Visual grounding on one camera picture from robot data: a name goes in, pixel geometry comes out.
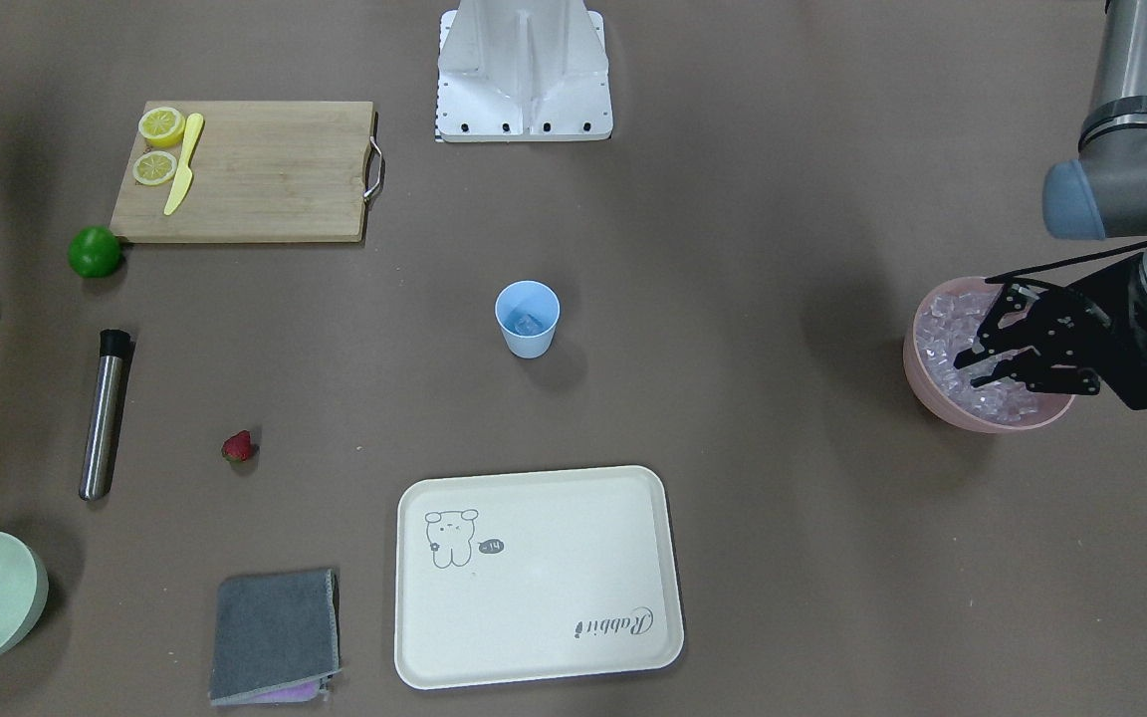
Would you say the pink bowl of ice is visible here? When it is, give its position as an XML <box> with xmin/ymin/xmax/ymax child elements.
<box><xmin>902</xmin><ymin>276</ymin><xmax>1074</xmax><ymax>434</ymax></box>

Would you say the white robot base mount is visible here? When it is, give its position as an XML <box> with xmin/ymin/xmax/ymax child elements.
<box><xmin>434</xmin><ymin>1</ymin><xmax>614</xmax><ymax>142</ymax></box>

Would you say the green lime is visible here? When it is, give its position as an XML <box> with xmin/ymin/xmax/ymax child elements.
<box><xmin>67</xmin><ymin>224</ymin><xmax>122</xmax><ymax>280</ymax></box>

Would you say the yellow plastic knife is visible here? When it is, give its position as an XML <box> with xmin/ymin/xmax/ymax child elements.
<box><xmin>162</xmin><ymin>114</ymin><xmax>205</xmax><ymax>216</ymax></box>

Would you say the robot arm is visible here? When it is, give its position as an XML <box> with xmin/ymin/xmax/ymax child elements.
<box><xmin>953</xmin><ymin>1</ymin><xmax>1147</xmax><ymax>411</ymax></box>

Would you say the red strawberry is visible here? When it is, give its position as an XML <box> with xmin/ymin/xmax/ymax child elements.
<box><xmin>220</xmin><ymin>430</ymin><xmax>258</xmax><ymax>463</ymax></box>

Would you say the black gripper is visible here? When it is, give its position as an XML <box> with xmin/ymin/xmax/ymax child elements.
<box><xmin>952</xmin><ymin>257</ymin><xmax>1147</xmax><ymax>411</ymax></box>

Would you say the clear ice cube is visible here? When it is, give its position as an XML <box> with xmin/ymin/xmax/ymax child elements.
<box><xmin>509</xmin><ymin>312</ymin><xmax>546</xmax><ymax>337</ymax></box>

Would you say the lemon slice upper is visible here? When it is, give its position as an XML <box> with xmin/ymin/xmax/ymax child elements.
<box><xmin>136</xmin><ymin>106</ymin><xmax>186</xmax><ymax>149</ymax></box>

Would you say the lemon slice lower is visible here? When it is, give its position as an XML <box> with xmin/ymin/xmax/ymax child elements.
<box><xmin>131</xmin><ymin>150</ymin><xmax>178</xmax><ymax>187</ymax></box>

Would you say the wooden cutting board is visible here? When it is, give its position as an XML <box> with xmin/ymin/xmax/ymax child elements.
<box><xmin>110</xmin><ymin>100</ymin><xmax>383</xmax><ymax>246</ymax></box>

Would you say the cream rabbit tray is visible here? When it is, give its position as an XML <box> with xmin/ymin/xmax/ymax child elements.
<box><xmin>395</xmin><ymin>466</ymin><xmax>686</xmax><ymax>689</ymax></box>

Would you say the steel muddler black tip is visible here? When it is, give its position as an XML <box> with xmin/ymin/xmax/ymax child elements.
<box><xmin>79</xmin><ymin>330</ymin><xmax>133</xmax><ymax>501</ymax></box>

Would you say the folded grey cloth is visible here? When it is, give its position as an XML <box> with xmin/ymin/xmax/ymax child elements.
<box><xmin>208</xmin><ymin>568</ymin><xmax>341</xmax><ymax>708</ymax></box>

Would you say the light blue plastic cup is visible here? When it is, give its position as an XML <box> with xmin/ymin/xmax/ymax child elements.
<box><xmin>493</xmin><ymin>280</ymin><xmax>561</xmax><ymax>359</ymax></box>

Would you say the lemon slice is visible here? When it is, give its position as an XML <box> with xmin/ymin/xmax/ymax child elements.
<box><xmin>131</xmin><ymin>150</ymin><xmax>178</xmax><ymax>187</ymax></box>
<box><xmin>136</xmin><ymin>106</ymin><xmax>186</xmax><ymax>149</ymax></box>

